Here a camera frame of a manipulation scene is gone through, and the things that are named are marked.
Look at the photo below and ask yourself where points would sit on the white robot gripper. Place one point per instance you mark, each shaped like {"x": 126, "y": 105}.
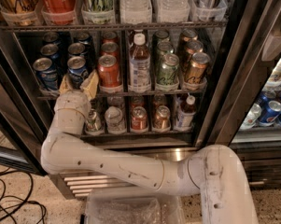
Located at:
{"x": 72, "y": 101}

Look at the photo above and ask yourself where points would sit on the blue pepsi can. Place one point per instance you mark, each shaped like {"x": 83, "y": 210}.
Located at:
{"x": 51, "y": 38}
{"x": 77, "y": 70}
{"x": 47, "y": 73}
{"x": 51, "y": 51}

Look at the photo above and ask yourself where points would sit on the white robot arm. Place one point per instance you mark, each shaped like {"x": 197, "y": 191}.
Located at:
{"x": 214, "y": 172}

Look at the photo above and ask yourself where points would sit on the blue pepsi can left front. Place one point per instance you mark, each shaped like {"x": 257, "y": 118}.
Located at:
{"x": 47, "y": 73}

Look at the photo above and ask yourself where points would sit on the red coke can front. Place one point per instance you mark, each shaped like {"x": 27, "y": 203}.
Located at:
{"x": 108, "y": 69}

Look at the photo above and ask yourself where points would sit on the red coke can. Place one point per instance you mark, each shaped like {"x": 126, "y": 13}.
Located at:
{"x": 110, "y": 36}
{"x": 110, "y": 48}
{"x": 108, "y": 69}

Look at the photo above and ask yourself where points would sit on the blue pepsi can column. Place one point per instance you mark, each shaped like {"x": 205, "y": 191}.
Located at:
{"x": 84, "y": 38}
{"x": 77, "y": 49}

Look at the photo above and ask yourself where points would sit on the blue pepsi can left middle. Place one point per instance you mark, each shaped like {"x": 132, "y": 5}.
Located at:
{"x": 51, "y": 51}

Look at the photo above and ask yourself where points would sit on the red coke can middle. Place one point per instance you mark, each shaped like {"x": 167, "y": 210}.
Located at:
{"x": 110, "y": 48}

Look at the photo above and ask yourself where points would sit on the clear water bottle bottom shelf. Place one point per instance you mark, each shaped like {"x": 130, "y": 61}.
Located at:
{"x": 114, "y": 120}

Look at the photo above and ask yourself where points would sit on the blue pepsi can left rear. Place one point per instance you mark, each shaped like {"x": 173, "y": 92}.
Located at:
{"x": 51, "y": 38}

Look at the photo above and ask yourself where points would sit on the red coke can rear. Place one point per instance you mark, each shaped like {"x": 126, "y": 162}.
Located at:
{"x": 110, "y": 36}

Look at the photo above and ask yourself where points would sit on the red can bottom shelf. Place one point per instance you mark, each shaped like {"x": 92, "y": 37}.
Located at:
{"x": 139, "y": 119}

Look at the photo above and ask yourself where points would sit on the green tall can top shelf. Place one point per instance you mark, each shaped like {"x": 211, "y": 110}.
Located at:
{"x": 98, "y": 11}

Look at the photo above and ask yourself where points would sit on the large coca-cola can top shelf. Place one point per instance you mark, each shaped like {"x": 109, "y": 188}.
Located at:
{"x": 60, "y": 12}

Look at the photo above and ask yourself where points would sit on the gold can bottom shelf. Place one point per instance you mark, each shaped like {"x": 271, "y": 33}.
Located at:
{"x": 162, "y": 117}

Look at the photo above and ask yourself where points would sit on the green can front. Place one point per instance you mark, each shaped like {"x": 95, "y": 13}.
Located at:
{"x": 167, "y": 70}

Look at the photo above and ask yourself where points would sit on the green can middle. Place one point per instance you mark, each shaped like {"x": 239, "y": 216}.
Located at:
{"x": 163, "y": 48}

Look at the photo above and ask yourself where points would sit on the green can rear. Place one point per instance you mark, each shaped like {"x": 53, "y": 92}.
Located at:
{"x": 161, "y": 35}

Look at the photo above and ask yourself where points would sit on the gold tall can top shelf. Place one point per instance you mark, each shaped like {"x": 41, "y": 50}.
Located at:
{"x": 20, "y": 12}

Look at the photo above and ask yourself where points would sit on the stainless fridge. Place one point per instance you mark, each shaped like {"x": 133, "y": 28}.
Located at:
{"x": 25, "y": 114}

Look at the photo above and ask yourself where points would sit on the tea bottle bottom shelf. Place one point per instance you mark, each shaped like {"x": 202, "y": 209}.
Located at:
{"x": 185, "y": 113}

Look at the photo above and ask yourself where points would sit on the gold can front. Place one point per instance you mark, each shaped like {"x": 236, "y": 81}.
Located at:
{"x": 196, "y": 69}

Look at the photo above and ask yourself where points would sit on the gold can rear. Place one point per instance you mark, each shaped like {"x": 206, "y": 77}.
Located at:
{"x": 187, "y": 35}

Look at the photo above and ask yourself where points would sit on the gold can middle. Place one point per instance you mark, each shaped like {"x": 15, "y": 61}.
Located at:
{"x": 191, "y": 47}

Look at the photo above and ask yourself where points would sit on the right fridge glass door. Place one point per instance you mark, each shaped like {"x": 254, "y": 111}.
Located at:
{"x": 255, "y": 50}

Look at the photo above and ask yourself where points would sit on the silver can right fridge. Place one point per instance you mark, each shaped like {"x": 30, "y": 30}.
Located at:
{"x": 251, "y": 117}

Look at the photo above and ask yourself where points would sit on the blue pepsi can right fridge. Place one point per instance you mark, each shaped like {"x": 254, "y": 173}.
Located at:
{"x": 269, "y": 113}

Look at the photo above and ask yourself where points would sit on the brown tea bottle white cap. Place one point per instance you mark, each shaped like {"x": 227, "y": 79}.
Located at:
{"x": 139, "y": 64}

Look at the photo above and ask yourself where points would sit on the clear water bottle top left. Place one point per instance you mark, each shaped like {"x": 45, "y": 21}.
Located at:
{"x": 135, "y": 11}

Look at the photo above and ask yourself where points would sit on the clear plastic bin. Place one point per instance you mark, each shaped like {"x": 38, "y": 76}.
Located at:
{"x": 132, "y": 205}

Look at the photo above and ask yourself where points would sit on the clear water bottle top right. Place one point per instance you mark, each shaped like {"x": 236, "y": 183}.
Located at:
{"x": 171, "y": 10}

